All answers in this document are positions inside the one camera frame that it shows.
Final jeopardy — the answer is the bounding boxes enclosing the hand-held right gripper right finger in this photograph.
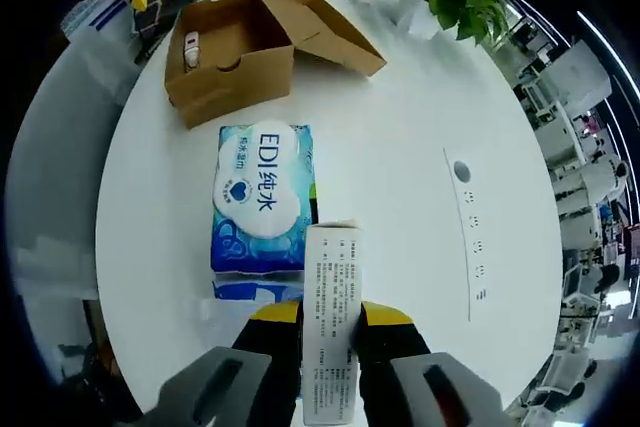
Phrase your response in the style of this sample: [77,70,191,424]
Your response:
[355,299,507,427]

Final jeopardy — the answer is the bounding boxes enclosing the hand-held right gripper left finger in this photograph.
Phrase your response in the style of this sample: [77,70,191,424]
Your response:
[137,300,306,427]

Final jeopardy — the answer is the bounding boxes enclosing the white blue tissue pack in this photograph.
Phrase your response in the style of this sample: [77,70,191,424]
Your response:
[212,270,306,306]

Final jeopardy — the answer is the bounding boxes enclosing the brown cardboard shoe box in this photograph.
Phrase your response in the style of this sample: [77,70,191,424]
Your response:
[164,0,389,131]

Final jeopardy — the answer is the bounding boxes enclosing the white medicine box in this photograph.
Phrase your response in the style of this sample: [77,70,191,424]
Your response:
[302,219,365,424]

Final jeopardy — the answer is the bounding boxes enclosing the blue soft wet wipes pack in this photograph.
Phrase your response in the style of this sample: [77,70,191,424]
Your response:
[209,119,320,277]

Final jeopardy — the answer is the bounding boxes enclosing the white table socket strip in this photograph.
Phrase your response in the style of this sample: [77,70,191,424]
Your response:
[442,146,490,324]

